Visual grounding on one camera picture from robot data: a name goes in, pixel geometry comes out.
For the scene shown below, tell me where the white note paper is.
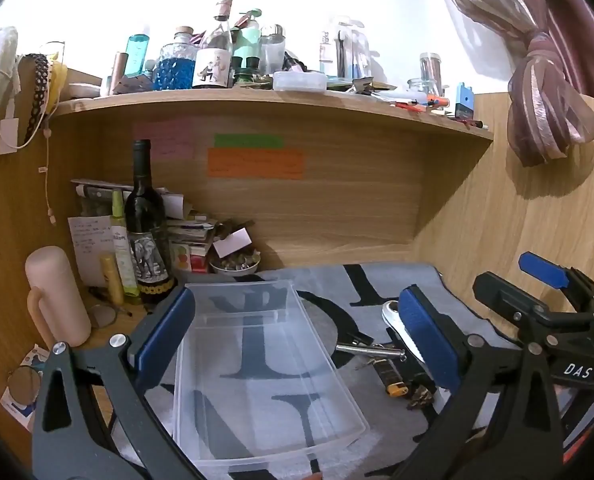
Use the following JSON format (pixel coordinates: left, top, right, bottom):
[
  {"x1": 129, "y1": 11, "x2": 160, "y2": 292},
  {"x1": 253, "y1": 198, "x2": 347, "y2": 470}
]
[{"x1": 68, "y1": 216, "x2": 115, "y2": 288}]

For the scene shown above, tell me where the bunch of keys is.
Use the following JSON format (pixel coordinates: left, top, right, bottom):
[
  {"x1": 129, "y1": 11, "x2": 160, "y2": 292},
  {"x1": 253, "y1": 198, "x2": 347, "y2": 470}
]
[{"x1": 407, "y1": 372, "x2": 437, "y2": 411}]

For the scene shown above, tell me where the yellow tube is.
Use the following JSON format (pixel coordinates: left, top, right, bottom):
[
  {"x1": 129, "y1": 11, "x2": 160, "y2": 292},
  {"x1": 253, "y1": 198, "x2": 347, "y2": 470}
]
[{"x1": 100, "y1": 255, "x2": 125, "y2": 307}]

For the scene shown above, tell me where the grey mat with black letters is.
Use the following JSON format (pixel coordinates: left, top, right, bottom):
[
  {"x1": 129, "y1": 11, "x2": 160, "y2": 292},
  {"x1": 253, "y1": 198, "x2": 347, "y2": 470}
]
[{"x1": 112, "y1": 262, "x2": 578, "y2": 480}]

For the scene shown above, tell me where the clear plastic container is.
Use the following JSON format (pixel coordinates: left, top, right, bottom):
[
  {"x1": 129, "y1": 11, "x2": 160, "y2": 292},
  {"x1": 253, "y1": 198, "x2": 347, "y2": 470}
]
[{"x1": 173, "y1": 280, "x2": 370, "y2": 480}]

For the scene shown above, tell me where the glass jar with metal lid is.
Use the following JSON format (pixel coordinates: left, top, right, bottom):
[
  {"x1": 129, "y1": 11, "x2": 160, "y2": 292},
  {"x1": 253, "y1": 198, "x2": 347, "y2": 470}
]
[{"x1": 259, "y1": 24, "x2": 286, "y2": 76}]

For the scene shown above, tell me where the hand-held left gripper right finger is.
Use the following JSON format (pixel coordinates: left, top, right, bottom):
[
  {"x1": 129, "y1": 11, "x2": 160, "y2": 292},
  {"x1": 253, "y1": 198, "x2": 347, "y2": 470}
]
[{"x1": 377, "y1": 285, "x2": 562, "y2": 480}]

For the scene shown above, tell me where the dark wine bottle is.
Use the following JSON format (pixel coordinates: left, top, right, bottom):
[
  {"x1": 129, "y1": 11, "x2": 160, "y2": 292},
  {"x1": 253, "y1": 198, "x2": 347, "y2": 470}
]
[{"x1": 124, "y1": 139, "x2": 174, "y2": 306}]

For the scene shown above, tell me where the brown tube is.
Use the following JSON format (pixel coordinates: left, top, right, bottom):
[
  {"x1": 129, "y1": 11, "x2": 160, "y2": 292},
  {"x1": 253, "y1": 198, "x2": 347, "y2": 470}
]
[{"x1": 111, "y1": 51, "x2": 129, "y2": 96}]

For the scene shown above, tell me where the wooden shelf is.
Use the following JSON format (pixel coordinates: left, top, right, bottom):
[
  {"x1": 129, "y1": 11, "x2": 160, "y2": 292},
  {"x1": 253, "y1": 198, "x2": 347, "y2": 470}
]
[{"x1": 52, "y1": 82, "x2": 495, "y2": 143}]

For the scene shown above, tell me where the clear bottle with white label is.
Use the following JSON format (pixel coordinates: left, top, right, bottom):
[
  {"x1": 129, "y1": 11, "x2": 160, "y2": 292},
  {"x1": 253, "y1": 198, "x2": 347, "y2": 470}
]
[{"x1": 192, "y1": 0, "x2": 234, "y2": 90}]

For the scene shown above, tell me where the tall glass jar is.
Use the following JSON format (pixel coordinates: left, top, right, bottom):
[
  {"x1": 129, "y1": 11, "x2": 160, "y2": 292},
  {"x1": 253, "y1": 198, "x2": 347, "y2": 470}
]
[{"x1": 419, "y1": 52, "x2": 444, "y2": 96}]

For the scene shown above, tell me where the teal bottle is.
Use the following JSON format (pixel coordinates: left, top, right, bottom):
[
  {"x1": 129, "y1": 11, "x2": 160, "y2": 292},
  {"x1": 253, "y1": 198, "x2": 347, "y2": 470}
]
[{"x1": 126, "y1": 34, "x2": 150, "y2": 77}]

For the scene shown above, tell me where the beige mug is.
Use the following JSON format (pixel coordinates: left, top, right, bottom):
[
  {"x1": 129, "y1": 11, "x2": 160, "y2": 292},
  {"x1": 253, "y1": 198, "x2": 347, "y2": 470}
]
[{"x1": 25, "y1": 246, "x2": 92, "y2": 348}]

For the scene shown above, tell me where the brown and yellow pocket tool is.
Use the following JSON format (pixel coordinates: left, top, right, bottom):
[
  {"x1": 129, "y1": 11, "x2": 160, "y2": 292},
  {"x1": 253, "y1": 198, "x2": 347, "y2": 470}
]
[{"x1": 374, "y1": 360, "x2": 409, "y2": 399}]

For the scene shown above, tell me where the yellow hanging item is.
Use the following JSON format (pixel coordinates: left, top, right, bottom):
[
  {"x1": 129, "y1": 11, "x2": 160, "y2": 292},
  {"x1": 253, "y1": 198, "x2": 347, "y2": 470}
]
[{"x1": 47, "y1": 52, "x2": 69, "y2": 113}]

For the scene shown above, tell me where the white card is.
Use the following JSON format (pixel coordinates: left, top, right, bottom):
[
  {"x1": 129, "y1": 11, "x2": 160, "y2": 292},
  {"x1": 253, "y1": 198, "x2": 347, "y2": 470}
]
[{"x1": 212, "y1": 227, "x2": 254, "y2": 259}]

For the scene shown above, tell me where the mint green pump bottle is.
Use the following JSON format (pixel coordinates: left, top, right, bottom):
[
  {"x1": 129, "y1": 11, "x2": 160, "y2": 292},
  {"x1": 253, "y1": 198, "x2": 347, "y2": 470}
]
[{"x1": 234, "y1": 9, "x2": 263, "y2": 73}]

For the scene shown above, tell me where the white hand tool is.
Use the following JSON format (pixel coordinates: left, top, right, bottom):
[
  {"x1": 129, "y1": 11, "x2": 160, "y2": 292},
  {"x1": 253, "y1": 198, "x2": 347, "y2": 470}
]
[{"x1": 381, "y1": 300, "x2": 418, "y2": 356}]

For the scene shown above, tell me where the white paper tag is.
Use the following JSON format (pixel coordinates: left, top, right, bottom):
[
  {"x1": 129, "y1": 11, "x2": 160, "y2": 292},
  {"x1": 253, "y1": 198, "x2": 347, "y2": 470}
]
[{"x1": 0, "y1": 117, "x2": 19, "y2": 156}]

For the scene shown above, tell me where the small round mirror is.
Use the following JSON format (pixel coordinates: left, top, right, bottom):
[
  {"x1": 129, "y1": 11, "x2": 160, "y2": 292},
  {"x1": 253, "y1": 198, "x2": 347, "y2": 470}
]
[
  {"x1": 91, "y1": 304, "x2": 118, "y2": 330},
  {"x1": 7, "y1": 366, "x2": 42, "y2": 403}
]

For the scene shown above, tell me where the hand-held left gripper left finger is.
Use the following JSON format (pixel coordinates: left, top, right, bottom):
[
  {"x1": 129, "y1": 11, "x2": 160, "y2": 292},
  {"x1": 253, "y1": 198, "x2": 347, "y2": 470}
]
[{"x1": 31, "y1": 286, "x2": 213, "y2": 480}]

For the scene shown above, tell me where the white plastic box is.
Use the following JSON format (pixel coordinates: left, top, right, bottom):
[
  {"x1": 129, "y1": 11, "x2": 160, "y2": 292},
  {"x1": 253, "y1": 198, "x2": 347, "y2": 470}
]
[{"x1": 273, "y1": 71, "x2": 328, "y2": 92}]

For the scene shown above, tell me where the white bowl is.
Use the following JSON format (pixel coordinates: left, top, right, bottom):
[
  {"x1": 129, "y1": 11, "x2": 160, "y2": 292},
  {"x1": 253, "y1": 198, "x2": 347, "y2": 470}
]
[{"x1": 209, "y1": 252, "x2": 262, "y2": 276}]

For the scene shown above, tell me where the metal rod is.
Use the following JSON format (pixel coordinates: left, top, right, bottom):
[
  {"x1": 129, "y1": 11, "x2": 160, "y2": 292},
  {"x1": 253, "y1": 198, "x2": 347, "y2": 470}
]
[{"x1": 336, "y1": 342, "x2": 407, "y2": 361}]

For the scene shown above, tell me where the printed paper sheet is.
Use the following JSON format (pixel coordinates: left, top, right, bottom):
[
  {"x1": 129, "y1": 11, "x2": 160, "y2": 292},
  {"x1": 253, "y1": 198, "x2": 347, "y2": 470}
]
[{"x1": 0, "y1": 345, "x2": 48, "y2": 433}]

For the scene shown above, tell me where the patterned headband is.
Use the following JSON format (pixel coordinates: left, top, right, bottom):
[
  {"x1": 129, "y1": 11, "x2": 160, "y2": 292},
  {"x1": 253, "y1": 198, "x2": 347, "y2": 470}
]
[{"x1": 24, "y1": 53, "x2": 53, "y2": 146}]

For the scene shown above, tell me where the orange sticky note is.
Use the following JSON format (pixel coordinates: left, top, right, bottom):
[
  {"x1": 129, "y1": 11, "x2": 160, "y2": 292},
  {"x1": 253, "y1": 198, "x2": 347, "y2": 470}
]
[{"x1": 207, "y1": 148, "x2": 305, "y2": 180}]

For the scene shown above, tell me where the pink sticky note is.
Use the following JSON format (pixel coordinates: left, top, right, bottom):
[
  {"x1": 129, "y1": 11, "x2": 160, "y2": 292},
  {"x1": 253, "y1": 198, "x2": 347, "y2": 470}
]
[{"x1": 132, "y1": 120, "x2": 195, "y2": 161}]

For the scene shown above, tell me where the toothbrush pack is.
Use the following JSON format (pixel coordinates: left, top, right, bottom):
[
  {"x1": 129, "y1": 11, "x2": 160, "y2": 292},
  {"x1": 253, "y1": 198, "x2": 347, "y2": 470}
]
[{"x1": 319, "y1": 17, "x2": 373, "y2": 81}]

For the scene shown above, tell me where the yellow-green spray bottle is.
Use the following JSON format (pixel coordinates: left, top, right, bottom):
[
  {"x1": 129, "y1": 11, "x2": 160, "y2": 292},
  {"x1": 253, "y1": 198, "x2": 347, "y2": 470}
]
[{"x1": 110, "y1": 190, "x2": 140, "y2": 306}]

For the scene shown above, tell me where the stack of papers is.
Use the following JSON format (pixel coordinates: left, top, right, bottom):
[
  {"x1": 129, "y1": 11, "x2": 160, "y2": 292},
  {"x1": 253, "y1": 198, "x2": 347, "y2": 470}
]
[{"x1": 70, "y1": 177, "x2": 218, "y2": 273}]

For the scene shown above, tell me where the mauve curtain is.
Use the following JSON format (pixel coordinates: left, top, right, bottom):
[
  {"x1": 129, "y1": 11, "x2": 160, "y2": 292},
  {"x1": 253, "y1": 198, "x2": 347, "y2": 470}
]
[{"x1": 423, "y1": 0, "x2": 594, "y2": 168}]

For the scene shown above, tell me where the red and white box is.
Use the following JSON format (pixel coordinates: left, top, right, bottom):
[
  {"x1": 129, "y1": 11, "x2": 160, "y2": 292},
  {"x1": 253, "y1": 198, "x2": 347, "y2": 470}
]
[{"x1": 169, "y1": 242, "x2": 213, "y2": 274}]

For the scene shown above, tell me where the green sticky note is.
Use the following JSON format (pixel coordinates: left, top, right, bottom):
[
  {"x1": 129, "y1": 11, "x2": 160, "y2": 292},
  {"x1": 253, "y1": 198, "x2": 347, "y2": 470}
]
[{"x1": 213, "y1": 133, "x2": 284, "y2": 149}]

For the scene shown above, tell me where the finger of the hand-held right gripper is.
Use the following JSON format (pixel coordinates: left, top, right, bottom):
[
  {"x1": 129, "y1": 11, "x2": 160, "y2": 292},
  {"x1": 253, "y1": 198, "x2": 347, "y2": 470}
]
[
  {"x1": 518, "y1": 252, "x2": 594, "y2": 307},
  {"x1": 473, "y1": 272, "x2": 552, "y2": 341}
]

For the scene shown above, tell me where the blue box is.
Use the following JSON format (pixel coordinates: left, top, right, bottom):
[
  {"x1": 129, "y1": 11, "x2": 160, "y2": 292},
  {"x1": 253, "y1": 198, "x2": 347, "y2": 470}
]
[{"x1": 454, "y1": 82, "x2": 475, "y2": 121}]

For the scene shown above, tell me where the glass bottle with blue beads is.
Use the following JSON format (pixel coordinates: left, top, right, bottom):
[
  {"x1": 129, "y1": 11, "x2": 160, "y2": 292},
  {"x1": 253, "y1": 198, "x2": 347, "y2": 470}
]
[{"x1": 157, "y1": 26, "x2": 198, "y2": 92}]

